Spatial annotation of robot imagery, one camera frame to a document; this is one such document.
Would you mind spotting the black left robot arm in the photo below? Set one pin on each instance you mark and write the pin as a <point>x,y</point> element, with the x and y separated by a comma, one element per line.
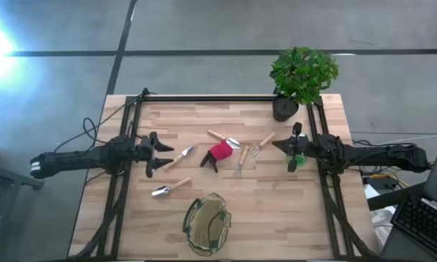
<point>76,160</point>

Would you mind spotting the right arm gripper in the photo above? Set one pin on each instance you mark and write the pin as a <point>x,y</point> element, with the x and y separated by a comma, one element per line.
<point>305,145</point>

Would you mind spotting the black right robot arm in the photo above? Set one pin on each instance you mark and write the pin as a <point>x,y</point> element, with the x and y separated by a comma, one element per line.
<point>385,156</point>

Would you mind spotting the green spray bottle white trigger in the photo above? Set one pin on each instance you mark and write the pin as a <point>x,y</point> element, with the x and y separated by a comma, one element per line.
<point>301,162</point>

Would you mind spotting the green leafy plant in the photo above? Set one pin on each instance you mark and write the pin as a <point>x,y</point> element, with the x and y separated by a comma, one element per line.
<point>301,72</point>

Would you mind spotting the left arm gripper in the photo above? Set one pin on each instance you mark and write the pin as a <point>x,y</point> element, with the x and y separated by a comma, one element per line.
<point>145,153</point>

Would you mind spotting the dark grey side table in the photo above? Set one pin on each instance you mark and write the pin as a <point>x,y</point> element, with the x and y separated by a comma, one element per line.
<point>7,178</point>

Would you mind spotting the red black garden glove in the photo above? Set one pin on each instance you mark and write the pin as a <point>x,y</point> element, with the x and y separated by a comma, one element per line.
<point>221,150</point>

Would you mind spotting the dark grey desk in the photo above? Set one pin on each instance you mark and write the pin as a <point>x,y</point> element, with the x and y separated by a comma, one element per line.
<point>392,253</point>

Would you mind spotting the black computer keyboard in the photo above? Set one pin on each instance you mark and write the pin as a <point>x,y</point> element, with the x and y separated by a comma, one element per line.
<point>421,222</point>

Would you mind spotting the white box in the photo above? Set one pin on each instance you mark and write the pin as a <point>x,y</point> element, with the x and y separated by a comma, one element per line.
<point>380,218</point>

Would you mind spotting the beige green-trimmed gardening bag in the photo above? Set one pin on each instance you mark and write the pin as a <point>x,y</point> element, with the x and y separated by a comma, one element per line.
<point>205,225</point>

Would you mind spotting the black plant pot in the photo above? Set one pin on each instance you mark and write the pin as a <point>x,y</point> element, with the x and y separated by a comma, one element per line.
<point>284,109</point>

